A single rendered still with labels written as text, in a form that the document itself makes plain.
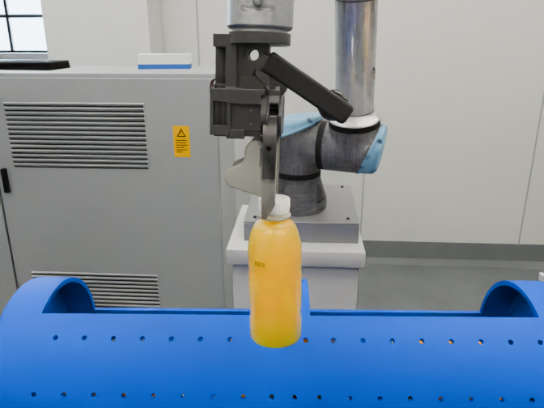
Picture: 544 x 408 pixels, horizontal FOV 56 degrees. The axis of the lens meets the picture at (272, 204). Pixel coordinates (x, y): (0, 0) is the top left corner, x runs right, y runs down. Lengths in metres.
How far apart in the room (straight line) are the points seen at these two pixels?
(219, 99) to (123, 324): 0.38
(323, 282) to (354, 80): 0.47
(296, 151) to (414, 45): 2.48
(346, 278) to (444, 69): 2.60
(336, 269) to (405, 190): 2.60
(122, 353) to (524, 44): 3.37
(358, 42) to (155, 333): 0.68
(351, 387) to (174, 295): 1.97
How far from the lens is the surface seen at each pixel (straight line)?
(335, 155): 1.16
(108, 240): 2.63
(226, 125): 0.58
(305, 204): 1.22
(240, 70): 0.60
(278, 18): 0.58
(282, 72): 0.59
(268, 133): 0.56
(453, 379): 0.80
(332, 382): 0.76
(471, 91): 3.71
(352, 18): 1.07
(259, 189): 0.59
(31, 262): 2.86
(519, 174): 3.95
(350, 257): 1.17
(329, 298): 1.23
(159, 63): 2.51
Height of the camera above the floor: 1.62
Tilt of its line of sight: 19 degrees down
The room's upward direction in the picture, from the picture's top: straight up
